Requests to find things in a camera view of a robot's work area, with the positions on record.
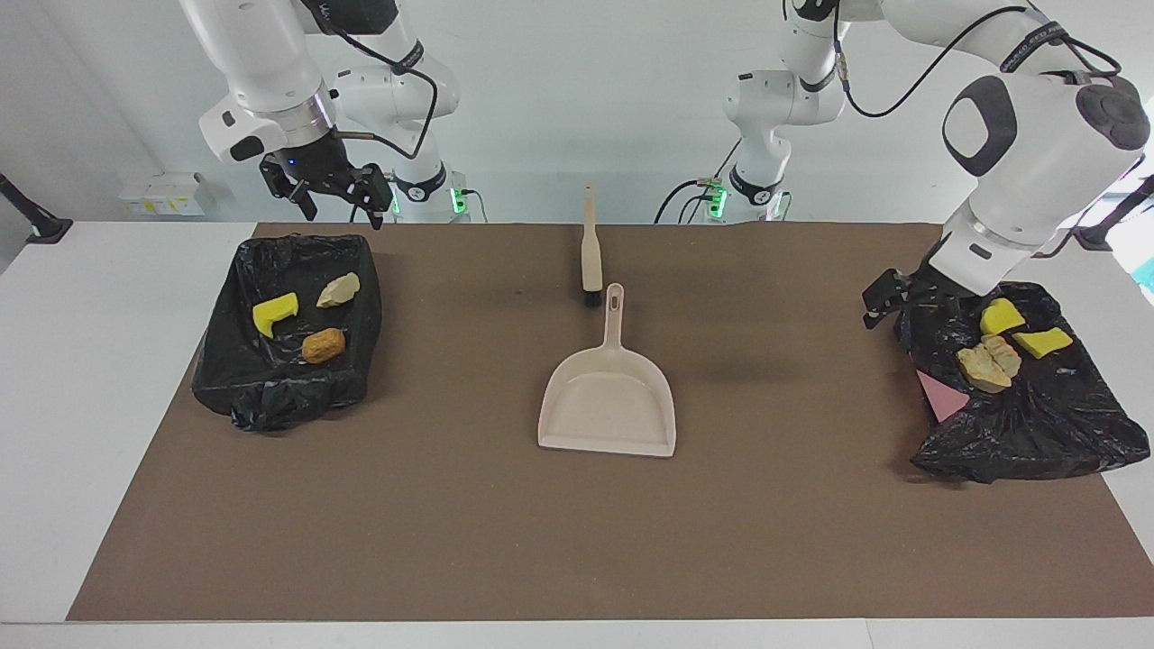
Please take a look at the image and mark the beige plastic dustpan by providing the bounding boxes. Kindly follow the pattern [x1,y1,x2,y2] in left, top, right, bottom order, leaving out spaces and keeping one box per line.
[537,282,678,459]

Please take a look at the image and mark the striped orange bread piece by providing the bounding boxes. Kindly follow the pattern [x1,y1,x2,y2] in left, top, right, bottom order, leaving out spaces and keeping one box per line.
[985,334,1024,379]

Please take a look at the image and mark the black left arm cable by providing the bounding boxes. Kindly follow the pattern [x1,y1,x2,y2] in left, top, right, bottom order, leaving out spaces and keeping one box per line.
[831,0,1124,120]

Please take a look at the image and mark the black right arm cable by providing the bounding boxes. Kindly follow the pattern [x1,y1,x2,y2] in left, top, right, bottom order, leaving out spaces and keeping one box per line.
[307,0,441,162]

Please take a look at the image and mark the black left base cable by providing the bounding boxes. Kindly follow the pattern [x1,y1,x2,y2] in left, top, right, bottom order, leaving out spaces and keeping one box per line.
[655,135,742,224]

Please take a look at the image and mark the small yellow sponge piece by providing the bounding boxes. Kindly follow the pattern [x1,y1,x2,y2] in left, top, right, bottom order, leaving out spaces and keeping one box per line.
[1011,326,1076,361]

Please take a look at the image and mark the pink bin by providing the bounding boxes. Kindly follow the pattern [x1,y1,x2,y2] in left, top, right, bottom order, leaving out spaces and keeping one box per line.
[917,371,971,423]

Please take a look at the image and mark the pale bread chunk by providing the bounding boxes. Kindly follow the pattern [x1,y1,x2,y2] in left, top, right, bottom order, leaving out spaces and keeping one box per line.
[956,345,1013,396]

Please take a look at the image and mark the notched yellow sponge piece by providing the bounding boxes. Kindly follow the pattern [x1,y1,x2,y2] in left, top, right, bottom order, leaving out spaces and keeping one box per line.
[251,290,301,341]

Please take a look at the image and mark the white wall boxes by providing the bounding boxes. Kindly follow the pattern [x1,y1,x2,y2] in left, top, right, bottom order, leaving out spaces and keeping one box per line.
[118,172,207,216]

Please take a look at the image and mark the black trash bag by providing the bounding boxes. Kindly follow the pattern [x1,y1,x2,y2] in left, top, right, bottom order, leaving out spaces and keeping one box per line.
[893,279,1153,486]

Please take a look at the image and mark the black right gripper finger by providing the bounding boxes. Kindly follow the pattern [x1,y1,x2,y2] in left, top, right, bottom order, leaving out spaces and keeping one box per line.
[349,164,395,229]
[259,155,319,223]

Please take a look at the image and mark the brown table mat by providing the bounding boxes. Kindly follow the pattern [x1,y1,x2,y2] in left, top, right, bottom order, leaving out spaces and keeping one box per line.
[67,222,1154,623]

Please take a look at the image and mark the tan croissant piece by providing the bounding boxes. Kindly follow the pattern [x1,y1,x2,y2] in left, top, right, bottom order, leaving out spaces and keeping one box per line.
[315,271,362,310]

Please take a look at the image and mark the black bag lined dark bin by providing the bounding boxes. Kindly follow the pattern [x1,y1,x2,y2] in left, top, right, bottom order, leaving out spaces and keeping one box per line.
[190,233,384,434]

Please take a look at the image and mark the black stand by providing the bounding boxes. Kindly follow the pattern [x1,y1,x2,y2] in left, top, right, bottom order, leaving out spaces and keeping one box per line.
[0,172,74,245]
[1070,175,1154,252]

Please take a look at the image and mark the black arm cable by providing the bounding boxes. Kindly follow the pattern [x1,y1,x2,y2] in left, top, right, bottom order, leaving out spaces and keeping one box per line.
[831,0,1124,120]
[307,0,441,162]

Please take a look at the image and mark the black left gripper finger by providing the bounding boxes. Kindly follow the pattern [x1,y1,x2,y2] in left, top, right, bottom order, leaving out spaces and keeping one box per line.
[861,268,911,331]

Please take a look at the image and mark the beige brush black bristles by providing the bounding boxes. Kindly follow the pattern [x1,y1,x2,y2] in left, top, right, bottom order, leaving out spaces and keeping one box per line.
[580,185,605,309]

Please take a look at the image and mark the brown bread roll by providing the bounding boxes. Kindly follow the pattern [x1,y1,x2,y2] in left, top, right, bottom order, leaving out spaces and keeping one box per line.
[300,328,348,366]

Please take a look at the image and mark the rounded yellow sponge piece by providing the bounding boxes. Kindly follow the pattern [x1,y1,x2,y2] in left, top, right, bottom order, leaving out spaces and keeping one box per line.
[979,297,1028,338]

